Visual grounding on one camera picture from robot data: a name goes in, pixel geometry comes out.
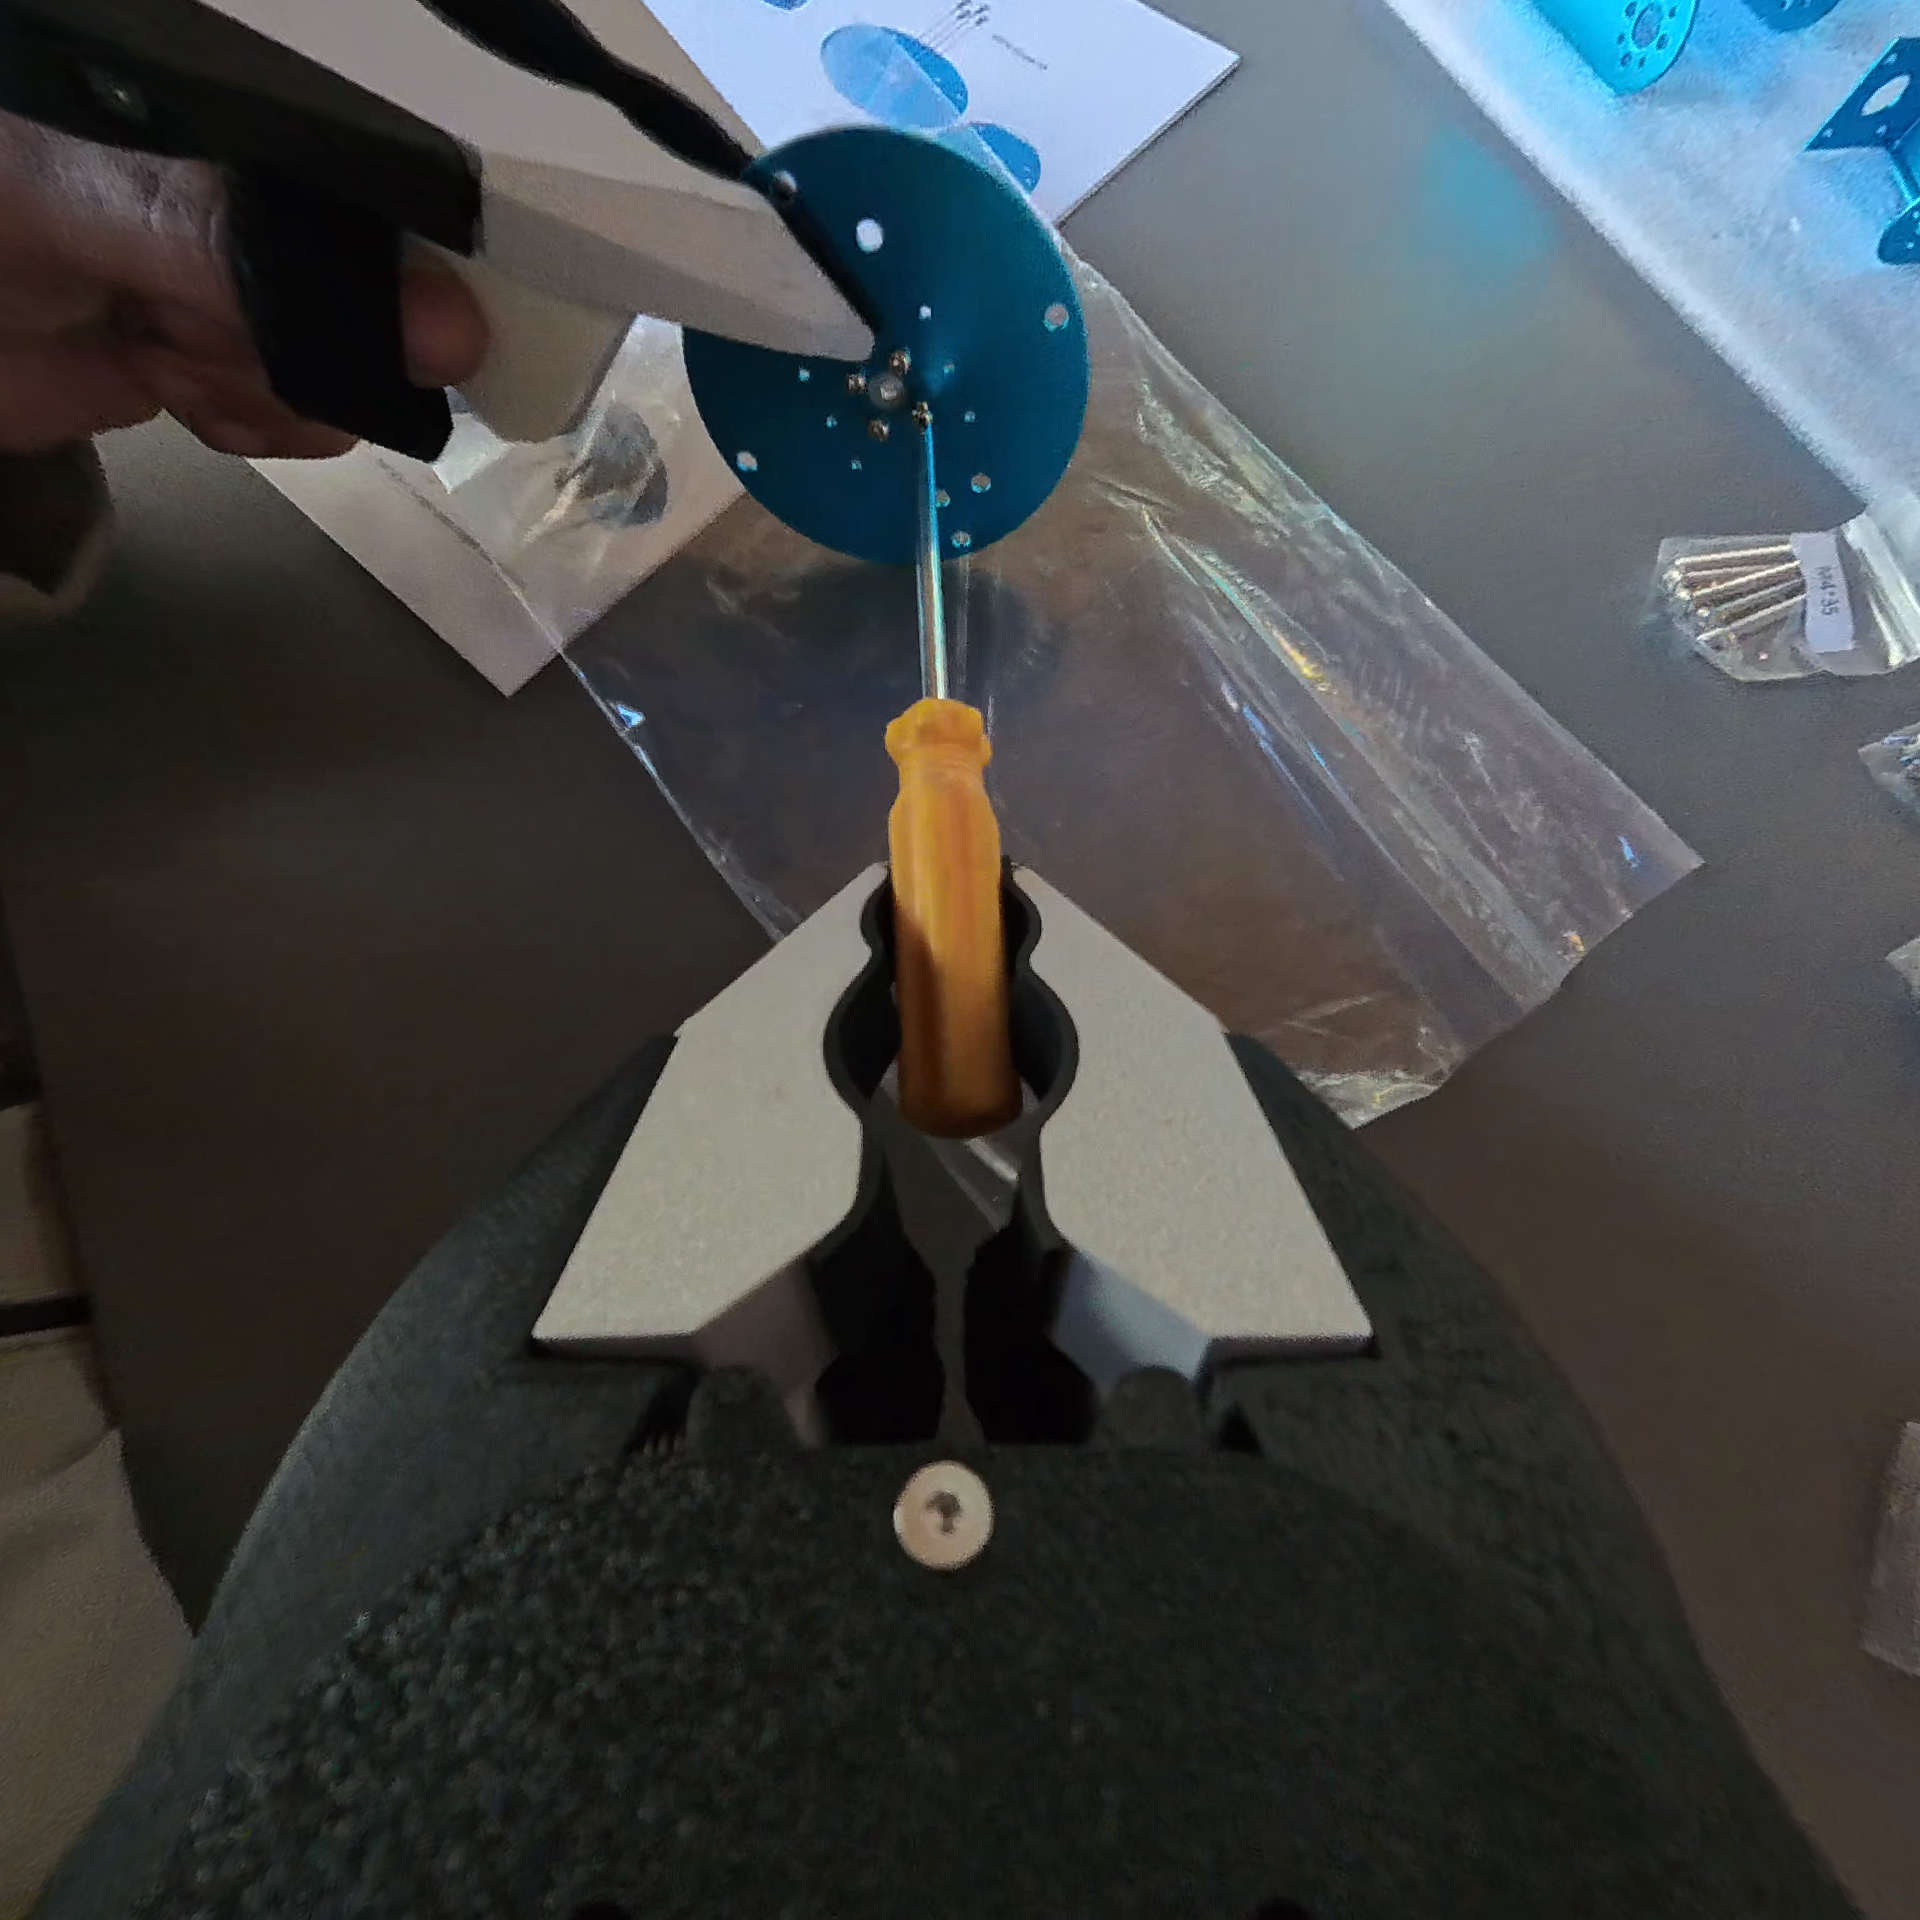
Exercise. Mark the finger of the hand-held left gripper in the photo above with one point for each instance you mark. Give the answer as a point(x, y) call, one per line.
point(452, 76)
point(675, 255)

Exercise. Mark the person's left hand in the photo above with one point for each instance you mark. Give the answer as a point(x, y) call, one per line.
point(119, 300)

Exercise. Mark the white assembly instruction sheet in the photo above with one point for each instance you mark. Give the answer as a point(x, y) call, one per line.
point(1126, 89)

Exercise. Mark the small blue U bracket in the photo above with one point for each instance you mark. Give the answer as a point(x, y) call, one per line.
point(1883, 149)

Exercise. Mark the white foam sheet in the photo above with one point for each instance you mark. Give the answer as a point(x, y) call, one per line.
point(1651, 182)

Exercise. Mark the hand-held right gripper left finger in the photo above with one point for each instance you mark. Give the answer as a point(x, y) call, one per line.
point(704, 1185)

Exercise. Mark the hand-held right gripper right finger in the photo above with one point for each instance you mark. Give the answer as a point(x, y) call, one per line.
point(1200, 1185)

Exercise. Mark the person's left forearm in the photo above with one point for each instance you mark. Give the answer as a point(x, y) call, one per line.
point(44, 524)

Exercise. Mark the person's beige trousers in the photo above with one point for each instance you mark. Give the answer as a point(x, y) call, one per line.
point(77, 1500)

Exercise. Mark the single clear hardware bag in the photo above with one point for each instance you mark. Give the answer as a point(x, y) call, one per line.
point(1899, 1545)

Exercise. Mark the clear plastic bag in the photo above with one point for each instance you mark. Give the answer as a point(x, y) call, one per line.
point(1276, 751)

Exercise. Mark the pile of small screw bags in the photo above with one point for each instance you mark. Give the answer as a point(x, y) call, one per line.
point(1756, 599)

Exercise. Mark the blue round metal disc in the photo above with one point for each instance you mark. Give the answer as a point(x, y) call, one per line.
point(991, 300)

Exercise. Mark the blue metal U bracket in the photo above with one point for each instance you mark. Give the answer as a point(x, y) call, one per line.
point(1792, 13)
point(1621, 37)

